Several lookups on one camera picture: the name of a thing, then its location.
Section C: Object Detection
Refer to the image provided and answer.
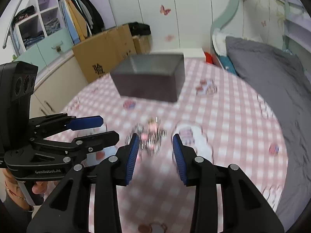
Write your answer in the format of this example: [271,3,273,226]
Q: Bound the left hand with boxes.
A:
[2,168,48,210]

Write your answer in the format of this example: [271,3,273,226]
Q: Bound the pink checkered tablecloth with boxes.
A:
[63,59,288,232]

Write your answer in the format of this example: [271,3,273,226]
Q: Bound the large cardboard box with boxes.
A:
[72,24,136,83]

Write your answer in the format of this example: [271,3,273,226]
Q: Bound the mint green drawer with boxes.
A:
[17,28,73,71]

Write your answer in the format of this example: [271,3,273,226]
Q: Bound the grey metal tin box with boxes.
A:
[110,53,185,103]

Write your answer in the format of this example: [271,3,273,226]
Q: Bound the small cardboard box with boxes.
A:
[132,35,151,54]

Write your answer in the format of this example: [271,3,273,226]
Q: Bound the hanging clothes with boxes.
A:
[59,0,105,45]

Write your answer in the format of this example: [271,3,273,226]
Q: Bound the red and white storage bench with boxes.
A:
[150,48,212,64]

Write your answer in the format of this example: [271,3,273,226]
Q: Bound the black bag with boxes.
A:
[128,22,151,36]

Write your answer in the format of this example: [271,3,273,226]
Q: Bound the grey duvet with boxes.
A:
[226,36,310,232]

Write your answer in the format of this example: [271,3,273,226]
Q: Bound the purple open wardrobe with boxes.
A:
[10,0,115,58]

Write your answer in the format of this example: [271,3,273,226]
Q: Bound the white pillow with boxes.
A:
[212,28,227,56]

